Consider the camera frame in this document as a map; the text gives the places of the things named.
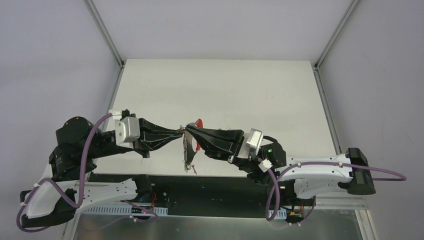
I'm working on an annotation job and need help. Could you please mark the keyring chain with coloured tags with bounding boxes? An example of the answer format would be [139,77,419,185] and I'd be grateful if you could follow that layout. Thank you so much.
[178,118,205,175]

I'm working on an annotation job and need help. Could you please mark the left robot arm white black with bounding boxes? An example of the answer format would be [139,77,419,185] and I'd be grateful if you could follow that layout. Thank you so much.
[16,110,184,233]

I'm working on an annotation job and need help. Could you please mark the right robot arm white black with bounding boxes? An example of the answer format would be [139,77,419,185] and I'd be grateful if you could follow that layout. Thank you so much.
[185,123,376,205]

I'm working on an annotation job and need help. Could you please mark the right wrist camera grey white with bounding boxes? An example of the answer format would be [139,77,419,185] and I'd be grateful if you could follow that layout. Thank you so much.
[232,128,272,174]

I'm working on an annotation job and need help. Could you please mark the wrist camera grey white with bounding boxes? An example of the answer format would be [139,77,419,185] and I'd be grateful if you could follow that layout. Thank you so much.
[232,128,272,174]
[108,109,141,149]

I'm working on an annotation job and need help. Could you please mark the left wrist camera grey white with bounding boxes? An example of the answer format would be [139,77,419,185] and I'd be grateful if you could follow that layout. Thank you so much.
[108,109,141,149]

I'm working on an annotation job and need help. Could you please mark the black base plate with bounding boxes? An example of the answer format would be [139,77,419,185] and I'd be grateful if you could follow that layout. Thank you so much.
[86,173,316,220]

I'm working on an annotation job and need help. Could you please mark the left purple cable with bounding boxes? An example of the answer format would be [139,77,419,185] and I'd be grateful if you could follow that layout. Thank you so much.
[15,113,159,233]

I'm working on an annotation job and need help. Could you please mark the left white cable duct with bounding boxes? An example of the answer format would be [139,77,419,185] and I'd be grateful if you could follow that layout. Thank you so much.
[82,203,168,217]

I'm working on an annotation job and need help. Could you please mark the white cable duct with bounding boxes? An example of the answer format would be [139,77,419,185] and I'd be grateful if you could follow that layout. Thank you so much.
[82,203,168,217]
[267,208,287,220]

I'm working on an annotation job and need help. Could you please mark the right white cable duct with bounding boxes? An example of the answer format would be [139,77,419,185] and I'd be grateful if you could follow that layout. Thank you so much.
[267,208,287,220]

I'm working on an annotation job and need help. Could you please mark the left aluminium frame rail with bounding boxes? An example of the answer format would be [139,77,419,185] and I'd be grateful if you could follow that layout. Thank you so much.
[83,0,125,69]

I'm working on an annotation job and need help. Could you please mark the aluminium frame rail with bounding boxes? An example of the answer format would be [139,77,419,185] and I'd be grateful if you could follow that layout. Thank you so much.
[314,0,362,71]
[83,0,125,69]

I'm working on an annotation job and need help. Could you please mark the right aluminium frame rail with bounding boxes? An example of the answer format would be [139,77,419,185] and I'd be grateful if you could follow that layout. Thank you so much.
[314,0,362,71]

